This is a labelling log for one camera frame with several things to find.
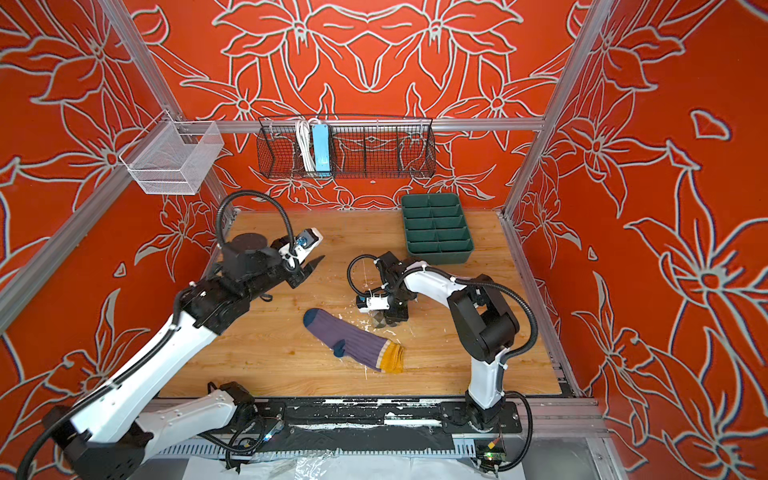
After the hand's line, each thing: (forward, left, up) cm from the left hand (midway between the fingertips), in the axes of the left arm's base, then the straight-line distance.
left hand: (312, 242), depth 68 cm
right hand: (-2, -18, -31) cm, 36 cm away
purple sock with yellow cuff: (-11, -8, -32) cm, 35 cm away
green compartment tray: (+30, -34, -26) cm, 53 cm away
